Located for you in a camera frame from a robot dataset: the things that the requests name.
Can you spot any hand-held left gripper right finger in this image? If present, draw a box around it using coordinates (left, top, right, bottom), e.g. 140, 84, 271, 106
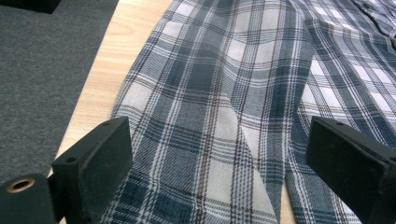
304, 116, 396, 224

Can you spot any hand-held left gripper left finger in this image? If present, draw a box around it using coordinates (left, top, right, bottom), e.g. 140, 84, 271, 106
49, 116, 134, 224

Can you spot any blue white plaid shirt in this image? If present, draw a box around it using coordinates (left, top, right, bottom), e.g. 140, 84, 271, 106
101, 0, 396, 224

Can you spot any black floor stand base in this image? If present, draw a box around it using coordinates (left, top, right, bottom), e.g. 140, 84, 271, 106
0, 0, 63, 15

